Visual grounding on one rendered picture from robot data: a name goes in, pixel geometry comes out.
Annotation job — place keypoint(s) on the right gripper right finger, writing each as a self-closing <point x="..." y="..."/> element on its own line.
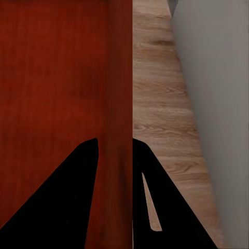
<point x="180" y="227"/>

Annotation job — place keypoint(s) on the storage box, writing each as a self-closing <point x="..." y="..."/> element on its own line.
<point x="66" y="77"/>

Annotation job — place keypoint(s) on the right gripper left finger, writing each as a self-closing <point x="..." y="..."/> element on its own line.
<point x="56" y="216"/>

